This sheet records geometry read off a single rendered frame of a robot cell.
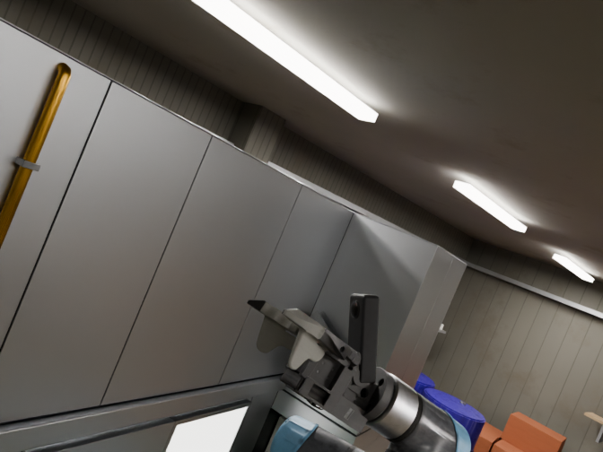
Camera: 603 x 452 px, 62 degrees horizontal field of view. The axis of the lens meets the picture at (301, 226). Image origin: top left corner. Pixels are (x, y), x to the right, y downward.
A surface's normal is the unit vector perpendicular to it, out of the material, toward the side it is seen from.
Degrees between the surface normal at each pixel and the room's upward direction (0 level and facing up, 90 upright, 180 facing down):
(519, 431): 90
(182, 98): 90
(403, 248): 90
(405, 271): 90
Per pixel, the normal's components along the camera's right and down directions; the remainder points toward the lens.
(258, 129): 0.65, 0.29
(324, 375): 0.36, -0.07
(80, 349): 0.81, 0.35
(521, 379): -0.66, -0.26
